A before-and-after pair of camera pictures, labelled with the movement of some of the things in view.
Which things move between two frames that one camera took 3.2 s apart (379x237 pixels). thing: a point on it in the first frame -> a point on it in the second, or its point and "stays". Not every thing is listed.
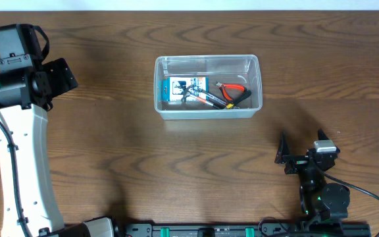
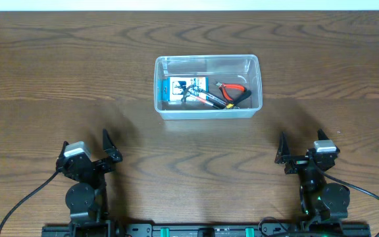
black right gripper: [301, 160] stays
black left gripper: [61, 74] -> [95, 164]
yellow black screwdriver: [245, 95] stays
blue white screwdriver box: [174, 87] stays
